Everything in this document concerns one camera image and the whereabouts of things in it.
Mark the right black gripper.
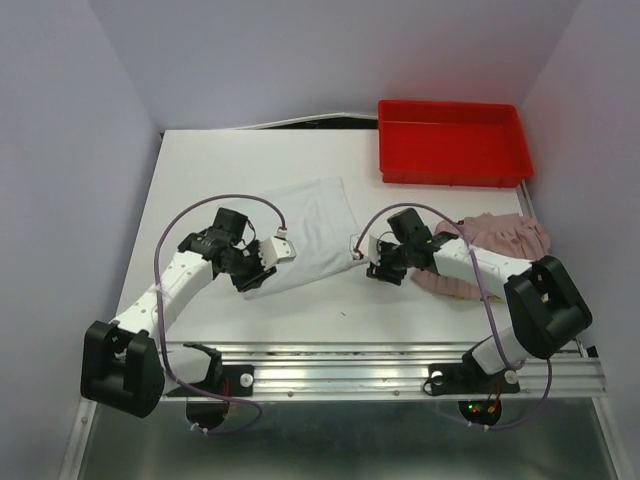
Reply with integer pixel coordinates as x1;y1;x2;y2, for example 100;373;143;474
365;237;413;285

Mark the white skirt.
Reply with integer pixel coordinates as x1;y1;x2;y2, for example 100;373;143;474
243;177;360;300

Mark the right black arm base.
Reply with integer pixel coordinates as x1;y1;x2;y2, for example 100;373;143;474
422;345;521;430

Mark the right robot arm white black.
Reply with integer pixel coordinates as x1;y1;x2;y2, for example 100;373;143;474
353;203;593;390

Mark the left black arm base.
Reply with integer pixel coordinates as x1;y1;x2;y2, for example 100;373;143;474
170;342;263;436

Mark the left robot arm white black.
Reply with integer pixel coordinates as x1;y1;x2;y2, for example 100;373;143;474
80;208;296;418

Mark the yellow green skirt underneath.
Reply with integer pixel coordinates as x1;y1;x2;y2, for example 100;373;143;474
453;295;503;304

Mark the red plastic tray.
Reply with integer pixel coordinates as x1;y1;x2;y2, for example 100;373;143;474
378;99;534;188

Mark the pink pleated skirt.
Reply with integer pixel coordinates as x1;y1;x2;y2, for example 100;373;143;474
411;213;551;300

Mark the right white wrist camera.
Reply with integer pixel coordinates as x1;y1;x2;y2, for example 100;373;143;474
366;235;382;265

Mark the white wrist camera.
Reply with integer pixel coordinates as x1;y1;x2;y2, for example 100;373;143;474
366;235;382;265
258;236;297;270

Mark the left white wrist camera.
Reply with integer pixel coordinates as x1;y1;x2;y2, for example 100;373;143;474
258;236;297;270

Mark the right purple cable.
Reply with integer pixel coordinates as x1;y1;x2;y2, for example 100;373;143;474
351;202;554;432

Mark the aluminium rail frame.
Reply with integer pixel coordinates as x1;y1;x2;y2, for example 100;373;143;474
72;194;619;479

